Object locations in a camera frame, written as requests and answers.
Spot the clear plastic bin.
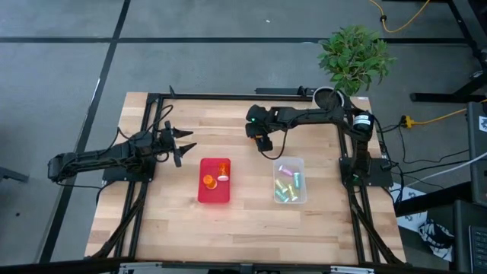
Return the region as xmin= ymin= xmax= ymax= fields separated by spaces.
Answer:
xmin=272 ymin=156 xmax=307 ymax=205

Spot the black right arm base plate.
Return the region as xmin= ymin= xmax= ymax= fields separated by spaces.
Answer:
xmin=339 ymin=156 xmax=394 ymax=188

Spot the black desk stand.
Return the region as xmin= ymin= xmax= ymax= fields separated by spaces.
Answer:
xmin=409 ymin=0 xmax=487 ymax=104

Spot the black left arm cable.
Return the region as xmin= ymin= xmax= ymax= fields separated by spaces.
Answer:
xmin=146 ymin=104 xmax=174 ymax=132

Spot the yellow extension cable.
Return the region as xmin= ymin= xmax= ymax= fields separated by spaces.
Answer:
xmin=368 ymin=0 xmax=431 ymax=34

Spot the black keyboard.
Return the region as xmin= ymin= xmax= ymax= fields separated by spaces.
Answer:
xmin=468 ymin=225 xmax=487 ymax=273

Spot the green potted plant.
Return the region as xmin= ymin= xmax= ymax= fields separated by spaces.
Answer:
xmin=317 ymin=24 xmax=397 ymax=96

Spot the black computer case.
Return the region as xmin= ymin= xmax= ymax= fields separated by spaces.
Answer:
xmin=466 ymin=101 xmax=487 ymax=209

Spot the black and white bag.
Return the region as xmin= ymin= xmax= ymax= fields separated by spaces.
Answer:
xmin=417 ymin=219 xmax=454 ymax=263

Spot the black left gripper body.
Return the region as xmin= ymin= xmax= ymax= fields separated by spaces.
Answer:
xmin=151 ymin=120 xmax=183 ymax=168

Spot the white cable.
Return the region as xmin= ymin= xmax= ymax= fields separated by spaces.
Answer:
xmin=416 ymin=151 xmax=487 ymax=183

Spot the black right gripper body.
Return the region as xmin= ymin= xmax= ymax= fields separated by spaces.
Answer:
xmin=253 ymin=133 xmax=274 ymax=153

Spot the pink translucent plastic bin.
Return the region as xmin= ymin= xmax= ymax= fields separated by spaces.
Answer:
xmin=197 ymin=158 xmax=232 ymax=205

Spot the grey furniture leg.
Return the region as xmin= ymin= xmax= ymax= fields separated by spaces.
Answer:
xmin=0 ymin=165 xmax=30 ymax=183

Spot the white plant pot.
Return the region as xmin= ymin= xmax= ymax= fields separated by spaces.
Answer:
xmin=312 ymin=86 xmax=345 ymax=111

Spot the silver camera mount bar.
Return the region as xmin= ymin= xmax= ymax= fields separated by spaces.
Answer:
xmin=117 ymin=260 xmax=376 ymax=274

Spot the white paper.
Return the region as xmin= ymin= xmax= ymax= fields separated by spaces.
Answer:
xmin=390 ymin=182 xmax=429 ymax=233

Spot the yellow cable with plug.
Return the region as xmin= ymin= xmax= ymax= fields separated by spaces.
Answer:
xmin=402 ymin=97 xmax=487 ymax=129

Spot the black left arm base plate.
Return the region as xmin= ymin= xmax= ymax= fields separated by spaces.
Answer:
xmin=101 ymin=153 xmax=158 ymax=183

